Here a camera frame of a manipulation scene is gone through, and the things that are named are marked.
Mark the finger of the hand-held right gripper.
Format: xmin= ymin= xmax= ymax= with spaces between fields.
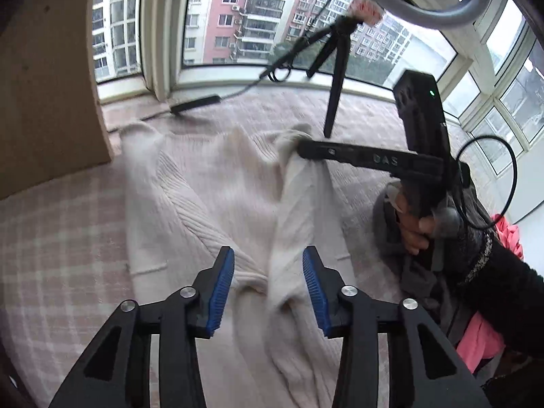
xmin=296 ymin=137 xmax=447 ymax=176

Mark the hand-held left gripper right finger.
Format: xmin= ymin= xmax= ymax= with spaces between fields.
xmin=302 ymin=245 xmax=494 ymax=408

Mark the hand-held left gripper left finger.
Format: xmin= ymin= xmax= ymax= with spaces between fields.
xmin=49 ymin=245 xmax=235 ymax=408

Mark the beige knit sweater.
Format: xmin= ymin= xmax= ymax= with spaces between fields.
xmin=120 ymin=122 xmax=362 ymax=408

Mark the person's right forearm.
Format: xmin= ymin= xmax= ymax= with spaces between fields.
xmin=433 ymin=204 xmax=544 ymax=349

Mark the person's right hand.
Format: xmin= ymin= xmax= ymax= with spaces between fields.
xmin=393 ymin=181 xmax=436 ymax=256

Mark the black tripod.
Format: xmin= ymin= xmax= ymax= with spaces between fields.
xmin=306 ymin=15 xmax=362 ymax=139

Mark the grey garment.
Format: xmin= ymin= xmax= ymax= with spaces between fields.
xmin=372 ymin=181 xmax=472 ymax=349

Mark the pink plaid blanket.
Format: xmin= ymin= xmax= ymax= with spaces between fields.
xmin=0 ymin=89 xmax=489 ymax=408

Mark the pink garment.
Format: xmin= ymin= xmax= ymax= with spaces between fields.
xmin=455 ymin=215 xmax=525 ymax=372

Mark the person's dark patterned clothing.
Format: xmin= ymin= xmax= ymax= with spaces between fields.
xmin=480 ymin=361 xmax=544 ymax=408

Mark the light wooden panel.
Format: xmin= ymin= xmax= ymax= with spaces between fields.
xmin=0 ymin=0 xmax=113 ymax=200

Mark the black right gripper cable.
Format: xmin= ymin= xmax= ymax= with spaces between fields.
xmin=457 ymin=136 xmax=518 ymax=230

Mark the black ring light cable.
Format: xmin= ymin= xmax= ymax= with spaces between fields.
xmin=221 ymin=0 xmax=353 ymax=103

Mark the black inline cable remote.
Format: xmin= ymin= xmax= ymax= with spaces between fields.
xmin=170 ymin=95 xmax=222 ymax=115

